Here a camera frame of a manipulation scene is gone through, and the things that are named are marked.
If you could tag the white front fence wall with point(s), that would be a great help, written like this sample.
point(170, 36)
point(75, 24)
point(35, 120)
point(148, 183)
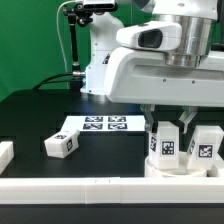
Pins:
point(111, 190)

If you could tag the white left fence wall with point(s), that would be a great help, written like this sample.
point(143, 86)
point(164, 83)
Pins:
point(6, 154)

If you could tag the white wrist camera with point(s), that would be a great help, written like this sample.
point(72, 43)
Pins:
point(154, 35)

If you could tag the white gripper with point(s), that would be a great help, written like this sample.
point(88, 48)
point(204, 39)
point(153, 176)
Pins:
point(142, 77)

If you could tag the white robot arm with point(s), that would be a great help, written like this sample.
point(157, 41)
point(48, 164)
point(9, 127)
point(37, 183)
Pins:
point(169, 60)

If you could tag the white right fence wall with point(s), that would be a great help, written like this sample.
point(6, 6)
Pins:
point(217, 169)

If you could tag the white round stool seat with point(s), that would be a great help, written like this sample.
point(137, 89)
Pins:
point(181, 171)

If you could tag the white fence wall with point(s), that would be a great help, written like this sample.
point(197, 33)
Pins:
point(111, 190)
point(6, 154)
point(217, 169)

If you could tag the white tag sheet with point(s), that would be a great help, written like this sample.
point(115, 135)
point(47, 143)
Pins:
point(104, 123)

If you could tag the white overhead camera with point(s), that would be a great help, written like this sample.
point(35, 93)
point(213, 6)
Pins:
point(98, 4)

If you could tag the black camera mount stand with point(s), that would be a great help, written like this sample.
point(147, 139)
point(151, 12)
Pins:
point(76, 16)

